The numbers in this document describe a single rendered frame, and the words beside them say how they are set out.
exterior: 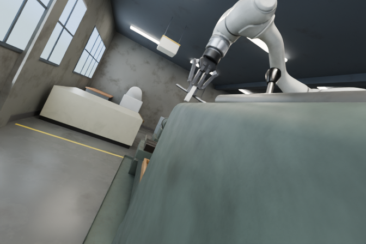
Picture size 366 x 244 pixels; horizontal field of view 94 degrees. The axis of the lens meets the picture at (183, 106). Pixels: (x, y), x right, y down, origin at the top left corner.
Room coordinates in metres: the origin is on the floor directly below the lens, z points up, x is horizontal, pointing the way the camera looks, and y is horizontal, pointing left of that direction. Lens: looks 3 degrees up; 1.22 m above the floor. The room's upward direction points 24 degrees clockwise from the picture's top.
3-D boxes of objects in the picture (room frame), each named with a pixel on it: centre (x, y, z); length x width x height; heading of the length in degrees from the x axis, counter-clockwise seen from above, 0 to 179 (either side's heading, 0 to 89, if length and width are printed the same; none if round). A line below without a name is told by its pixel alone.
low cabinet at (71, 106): (4.63, 1.93, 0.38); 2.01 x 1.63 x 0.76; 108
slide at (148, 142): (1.22, -0.08, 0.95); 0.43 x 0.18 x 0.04; 101
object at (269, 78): (0.38, -0.16, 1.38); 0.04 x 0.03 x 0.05; 11
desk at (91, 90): (6.64, 3.13, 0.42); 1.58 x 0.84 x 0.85; 18
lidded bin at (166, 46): (4.33, 0.98, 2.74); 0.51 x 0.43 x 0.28; 106
